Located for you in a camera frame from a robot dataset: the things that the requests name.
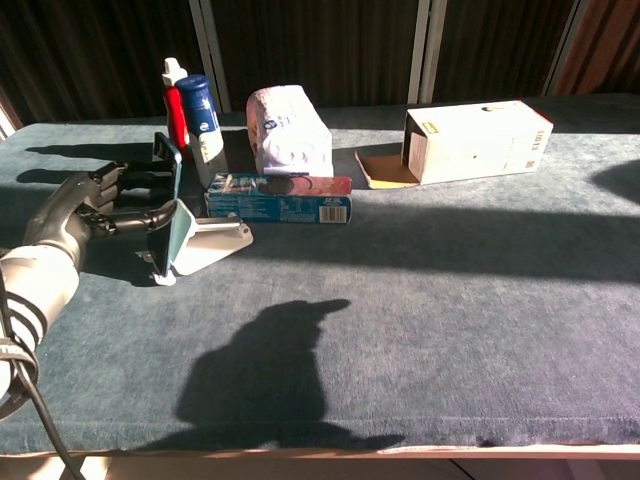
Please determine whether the left black grey robot hand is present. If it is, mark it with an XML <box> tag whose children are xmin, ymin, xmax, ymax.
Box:
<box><xmin>22</xmin><ymin>160</ymin><xmax>180</xmax><ymax>261</ymax></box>

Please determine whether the red bottle white cap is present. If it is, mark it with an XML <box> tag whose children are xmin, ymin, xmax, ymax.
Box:
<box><xmin>161</xmin><ymin>57</ymin><xmax>194</xmax><ymax>161</ymax></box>

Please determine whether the blue capped white bottle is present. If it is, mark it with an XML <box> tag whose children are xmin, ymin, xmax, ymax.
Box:
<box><xmin>174</xmin><ymin>74</ymin><xmax>229</xmax><ymax>189</ymax></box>

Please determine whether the blue pink cookie box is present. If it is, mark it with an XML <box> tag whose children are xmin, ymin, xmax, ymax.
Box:
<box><xmin>203</xmin><ymin>172</ymin><xmax>354</xmax><ymax>225</ymax></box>

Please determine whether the white tissue pack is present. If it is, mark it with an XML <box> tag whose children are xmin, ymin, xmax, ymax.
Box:
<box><xmin>245</xmin><ymin>84</ymin><xmax>335</xmax><ymax>179</ymax></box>

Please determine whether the blue grey table cloth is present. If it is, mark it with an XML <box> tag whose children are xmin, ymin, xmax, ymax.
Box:
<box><xmin>0</xmin><ymin>92</ymin><xmax>640</xmax><ymax>454</ymax></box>

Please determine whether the white open cardboard box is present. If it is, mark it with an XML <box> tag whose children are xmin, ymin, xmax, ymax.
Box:
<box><xmin>354</xmin><ymin>99</ymin><xmax>554</xmax><ymax>191</ymax></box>

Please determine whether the red curtain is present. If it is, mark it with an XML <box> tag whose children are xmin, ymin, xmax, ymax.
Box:
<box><xmin>552</xmin><ymin>0</ymin><xmax>640</xmax><ymax>97</ymax></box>

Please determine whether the white window frame rail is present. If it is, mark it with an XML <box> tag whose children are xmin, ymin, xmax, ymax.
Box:
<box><xmin>0</xmin><ymin>84</ymin><xmax>24</xmax><ymax>142</ymax></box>

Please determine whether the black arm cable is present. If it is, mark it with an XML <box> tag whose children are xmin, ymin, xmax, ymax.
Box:
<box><xmin>0</xmin><ymin>272</ymin><xmax>87</xmax><ymax>480</ymax></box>

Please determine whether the white window frame post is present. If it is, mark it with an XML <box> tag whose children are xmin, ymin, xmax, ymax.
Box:
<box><xmin>188</xmin><ymin>0</ymin><xmax>233</xmax><ymax>114</ymax></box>
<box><xmin>541</xmin><ymin>0</ymin><xmax>594</xmax><ymax>98</ymax></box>
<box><xmin>407</xmin><ymin>0</ymin><xmax>446</xmax><ymax>105</ymax></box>

